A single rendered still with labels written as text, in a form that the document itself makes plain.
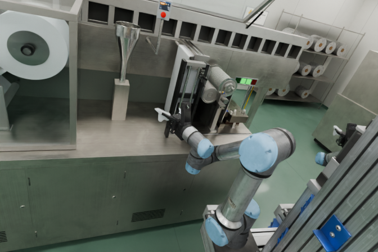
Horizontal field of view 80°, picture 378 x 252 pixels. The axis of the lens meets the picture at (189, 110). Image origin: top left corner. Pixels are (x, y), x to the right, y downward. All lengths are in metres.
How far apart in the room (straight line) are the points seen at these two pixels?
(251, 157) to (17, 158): 1.09
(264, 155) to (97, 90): 1.37
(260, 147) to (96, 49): 1.28
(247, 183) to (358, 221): 0.33
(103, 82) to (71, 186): 0.73
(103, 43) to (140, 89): 0.44
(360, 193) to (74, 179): 1.32
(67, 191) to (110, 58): 0.89
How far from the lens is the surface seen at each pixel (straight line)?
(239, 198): 0.89
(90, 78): 1.76
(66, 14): 1.07
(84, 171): 1.44
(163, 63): 1.76
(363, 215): 0.90
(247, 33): 1.97
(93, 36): 1.65
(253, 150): 0.74
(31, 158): 1.36
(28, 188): 1.55
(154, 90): 1.84
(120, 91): 1.51
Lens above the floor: 1.81
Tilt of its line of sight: 28 degrees down
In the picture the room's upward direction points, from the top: 16 degrees clockwise
